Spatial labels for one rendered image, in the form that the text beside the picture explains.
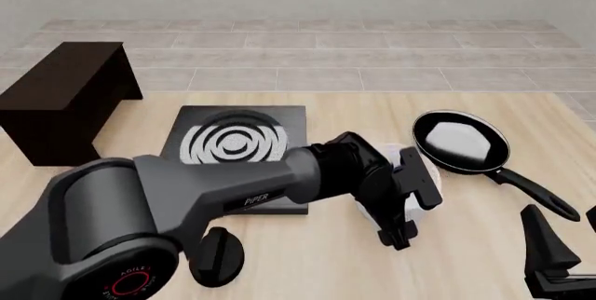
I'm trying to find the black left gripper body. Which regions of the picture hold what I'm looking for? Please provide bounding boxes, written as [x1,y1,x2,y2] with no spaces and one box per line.
[371,205,418,252]

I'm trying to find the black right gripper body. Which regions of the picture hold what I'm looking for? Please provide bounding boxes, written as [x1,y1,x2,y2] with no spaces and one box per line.
[522,263,596,298]

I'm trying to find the white bowl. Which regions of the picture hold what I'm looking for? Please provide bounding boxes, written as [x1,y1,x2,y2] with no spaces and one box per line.
[355,142,442,225]

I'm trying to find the black frying pan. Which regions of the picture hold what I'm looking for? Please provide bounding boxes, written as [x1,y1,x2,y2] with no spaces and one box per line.
[412,109,582,223]

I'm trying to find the round black stove knob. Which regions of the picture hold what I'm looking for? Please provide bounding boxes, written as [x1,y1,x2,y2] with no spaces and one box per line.
[189,225,246,289]

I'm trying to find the flat black stove plate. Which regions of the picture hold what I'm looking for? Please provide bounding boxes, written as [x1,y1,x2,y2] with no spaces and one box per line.
[159,104,310,216]

